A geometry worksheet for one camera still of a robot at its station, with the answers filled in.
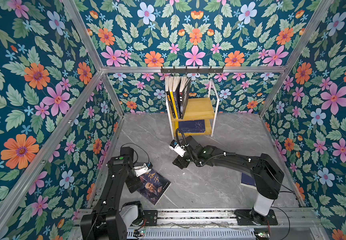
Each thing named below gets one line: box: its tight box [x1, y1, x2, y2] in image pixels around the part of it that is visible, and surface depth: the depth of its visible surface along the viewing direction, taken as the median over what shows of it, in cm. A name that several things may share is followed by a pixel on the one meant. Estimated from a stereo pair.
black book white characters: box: [179, 76, 192, 120], surface depth 82 cm
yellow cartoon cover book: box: [169, 77, 179, 119], surface depth 82 cm
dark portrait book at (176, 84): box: [172, 76, 182, 119], surface depth 80 cm
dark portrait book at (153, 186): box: [137, 168, 172, 206], surface depth 84 cm
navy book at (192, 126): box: [178, 119, 206, 133], surface depth 106 cm
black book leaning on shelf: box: [165, 76, 176, 119], surface depth 80 cm
